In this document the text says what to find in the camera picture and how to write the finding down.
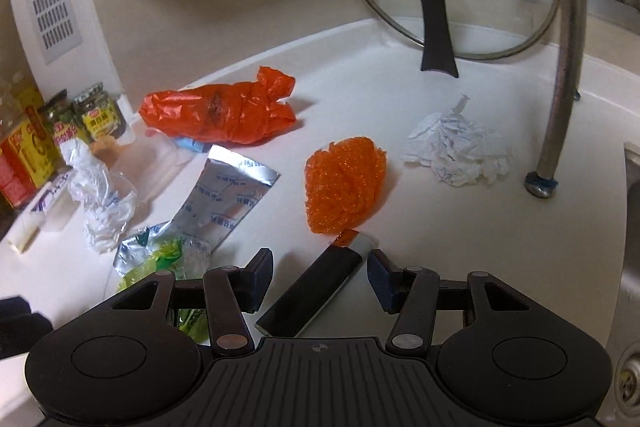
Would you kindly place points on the steel sink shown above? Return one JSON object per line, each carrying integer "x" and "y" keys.
{"x": 630, "y": 232}

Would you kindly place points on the orange mesh net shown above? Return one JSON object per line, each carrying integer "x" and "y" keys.
{"x": 345, "y": 182}

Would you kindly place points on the green foil snack packet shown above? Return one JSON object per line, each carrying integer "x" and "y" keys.
{"x": 165, "y": 257}

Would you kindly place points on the light blue packet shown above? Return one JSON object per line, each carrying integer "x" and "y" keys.
{"x": 192, "y": 145}

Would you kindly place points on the silver foil packet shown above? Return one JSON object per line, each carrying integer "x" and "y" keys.
{"x": 225, "y": 202}

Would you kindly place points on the small sauce jar left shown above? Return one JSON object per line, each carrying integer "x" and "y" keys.
{"x": 62, "y": 127}

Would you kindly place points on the steel faucet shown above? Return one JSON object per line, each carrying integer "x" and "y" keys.
{"x": 560, "y": 97}

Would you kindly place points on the white plastic bag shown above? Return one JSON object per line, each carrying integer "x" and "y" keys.
{"x": 100, "y": 207}

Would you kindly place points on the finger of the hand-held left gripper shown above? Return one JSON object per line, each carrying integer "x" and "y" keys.
{"x": 22, "y": 334}

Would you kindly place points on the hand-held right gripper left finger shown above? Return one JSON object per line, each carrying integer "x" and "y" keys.
{"x": 260, "y": 279}

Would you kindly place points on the oil bottle red label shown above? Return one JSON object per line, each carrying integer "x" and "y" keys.
{"x": 25, "y": 96}

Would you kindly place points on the orange plastic bag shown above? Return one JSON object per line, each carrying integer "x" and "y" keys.
{"x": 210, "y": 112}

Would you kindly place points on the small jar yellow label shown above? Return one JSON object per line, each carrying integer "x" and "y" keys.
{"x": 102, "y": 114}

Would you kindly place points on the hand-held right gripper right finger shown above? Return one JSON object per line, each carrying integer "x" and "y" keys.
{"x": 380, "y": 282}

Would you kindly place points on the white paper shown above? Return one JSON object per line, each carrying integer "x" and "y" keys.
{"x": 460, "y": 147}

